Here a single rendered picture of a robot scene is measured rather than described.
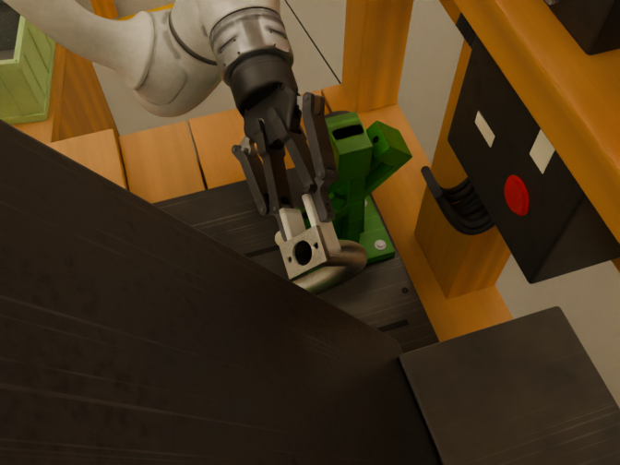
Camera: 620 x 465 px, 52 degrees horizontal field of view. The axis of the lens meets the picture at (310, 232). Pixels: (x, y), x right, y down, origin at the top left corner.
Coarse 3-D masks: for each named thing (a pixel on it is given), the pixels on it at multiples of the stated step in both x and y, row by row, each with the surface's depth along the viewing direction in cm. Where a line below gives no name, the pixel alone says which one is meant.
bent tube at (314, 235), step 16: (304, 240) 66; (320, 240) 65; (288, 256) 68; (304, 256) 69; (320, 256) 65; (336, 256) 68; (352, 256) 71; (288, 272) 67; (304, 272) 66; (320, 272) 81; (336, 272) 79; (352, 272) 77; (304, 288) 82; (320, 288) 81
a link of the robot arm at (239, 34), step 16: (240, 16) 71; (256, 16) 72; (272, 16) 73; (224, 32) 72; (240, 32) 71; (256, 32) 71; (272, 32) 72; (224, 48) 72; (240, 48) 70; (256, 48) 70; (272, 48) 71; (288, 48) 73; (224, 64) 72; (240, 64) 72; (224, 80) 74
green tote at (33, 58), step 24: (24, 24) 129; (24, 48) 128; (48, 48) 145; (0, 72) 125; (24, 72) 127; (48, 72) 142; (0, 96) 130; (24, 96) 131; (48, 96) 139; (24, 120) 137
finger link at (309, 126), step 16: (304, 96) 68; (320, 96) 69; (304, 112) 68; (320, 112) 69; (304, 128) 68; (320, 128) 68; (320, 144) 67; (320, 160) 67; (320, 176) 66; (336, 176) 68
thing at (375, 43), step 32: (352, 0) 110; (384, 0) 105; (352, 32) 115; (384, 32) 111; (352, 64) 120; (384, 64) 118; (352, 96) 126; (384, 96) 125; (448, 128) 86; (448, 160) 89; (416, 224) 109; (448, 224) 95; (448, 256) 98; (480, 256) 94; (448, 288) 102; (480, 288) 105
